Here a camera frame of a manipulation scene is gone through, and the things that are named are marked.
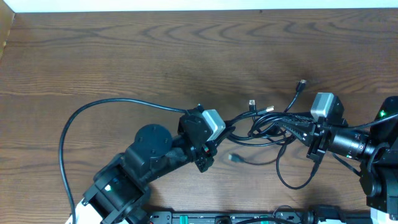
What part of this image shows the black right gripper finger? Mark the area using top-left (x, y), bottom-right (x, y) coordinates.
top-left (277, 120), bottom-right (316, 146)
top-left (282, 113), bottom-right (315, 123)

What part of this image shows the black usb cable bundle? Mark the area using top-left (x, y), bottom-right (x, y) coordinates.
top-left (223, 79), bottom-right (321, 190)

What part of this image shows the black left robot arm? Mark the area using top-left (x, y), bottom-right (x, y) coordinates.
top-left (70, 106), bottom-right (235, 223)

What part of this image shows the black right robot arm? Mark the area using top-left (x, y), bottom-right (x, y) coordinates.
top-left (277, 93), bottom-right (397, 223)

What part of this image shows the wooden panel at left edge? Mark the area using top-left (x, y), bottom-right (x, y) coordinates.
top-left (0, 0), bottom-right (15, 57)

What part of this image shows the black right camera cable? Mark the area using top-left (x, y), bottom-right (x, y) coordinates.
top-left (341, 112), bottom-right (398, 131)

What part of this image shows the black camera cable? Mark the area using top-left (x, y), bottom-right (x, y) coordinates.
top-left (58, 98), bottom-right (189, 224)
top-left (341, 112), bottom-right (398, 131)

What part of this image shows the black left camera cable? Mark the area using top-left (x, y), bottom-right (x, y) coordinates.
top-left (58, 98), bottom-right (189, 224)

